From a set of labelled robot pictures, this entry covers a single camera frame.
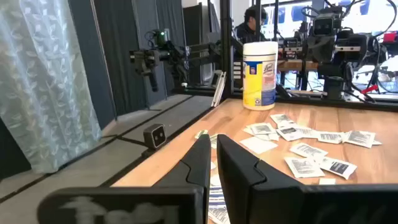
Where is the disinfecting wipes canister yellow label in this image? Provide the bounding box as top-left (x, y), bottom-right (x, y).
top-left (242, 41), bottom-right (279, 111)

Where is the plain white gauze packet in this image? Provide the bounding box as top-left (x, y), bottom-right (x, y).
top-left (239, 136), bottom-right (279, 156)

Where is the wooden workbench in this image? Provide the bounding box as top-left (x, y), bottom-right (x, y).
top-left (276, 58), bottom-right (320, 72)

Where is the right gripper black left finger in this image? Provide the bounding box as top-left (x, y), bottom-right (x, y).
top-left (36, 133), bottom-right (212, 224)

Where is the red clamp handle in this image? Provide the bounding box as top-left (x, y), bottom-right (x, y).
top-left (360, 84), bottom-right (379, 95)

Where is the blue-striped bandage packet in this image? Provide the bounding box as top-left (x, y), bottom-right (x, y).
top-left (207, 185), bottom-right (231, 224)

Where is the small black table camera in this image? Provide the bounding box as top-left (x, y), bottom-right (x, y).
top-left (142, 123), bottom-right (167, 150)

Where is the silver metal bar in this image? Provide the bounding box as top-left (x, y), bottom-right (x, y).
top-left (211, 71), bottom-right (227, 108)

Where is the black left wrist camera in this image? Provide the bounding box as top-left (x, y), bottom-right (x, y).
top-left (312, 16), bottom-right (336, 37)

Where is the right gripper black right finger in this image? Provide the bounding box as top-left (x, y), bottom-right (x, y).
top-left (216, 133), bottom-right (398, 224)

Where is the person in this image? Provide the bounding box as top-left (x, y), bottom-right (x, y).
top-left (234, 5), bottom-right (270, 44)

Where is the dark grey partition panel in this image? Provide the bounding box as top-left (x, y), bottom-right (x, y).
top-left (70, 0), bottom-right (187, 121)

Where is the white lace curtain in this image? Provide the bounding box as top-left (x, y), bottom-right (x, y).
top-left (0, 0), bottom-right (102, 174)

